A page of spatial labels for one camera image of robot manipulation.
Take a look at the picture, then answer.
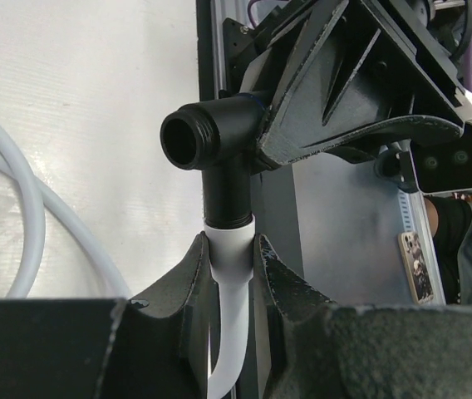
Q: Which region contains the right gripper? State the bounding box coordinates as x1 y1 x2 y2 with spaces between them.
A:
252 1 465 173

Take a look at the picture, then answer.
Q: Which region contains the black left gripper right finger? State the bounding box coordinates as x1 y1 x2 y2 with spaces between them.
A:
253 234 472 398

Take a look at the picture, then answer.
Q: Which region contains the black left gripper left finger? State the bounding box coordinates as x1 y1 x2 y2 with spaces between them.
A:
0 234 212 398

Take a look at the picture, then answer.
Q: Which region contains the white hose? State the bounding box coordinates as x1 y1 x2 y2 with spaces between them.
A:
0 97 257 399

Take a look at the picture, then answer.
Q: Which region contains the black T-shaped hose fitting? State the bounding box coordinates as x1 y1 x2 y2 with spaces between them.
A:
160 92 267 229

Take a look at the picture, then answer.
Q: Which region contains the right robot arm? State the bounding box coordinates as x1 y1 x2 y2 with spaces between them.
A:
224 1 472 398

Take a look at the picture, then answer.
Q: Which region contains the smartphone with patterned case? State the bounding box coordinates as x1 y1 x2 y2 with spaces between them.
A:
398 231 446 306

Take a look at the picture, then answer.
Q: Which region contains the person in dark clothing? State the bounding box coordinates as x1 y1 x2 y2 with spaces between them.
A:
424 196 472 305

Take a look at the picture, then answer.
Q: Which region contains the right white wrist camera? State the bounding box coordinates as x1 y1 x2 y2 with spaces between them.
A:
410 90 472 195

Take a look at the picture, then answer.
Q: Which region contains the right white cable duct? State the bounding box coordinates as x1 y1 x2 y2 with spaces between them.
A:
398 191 440 300

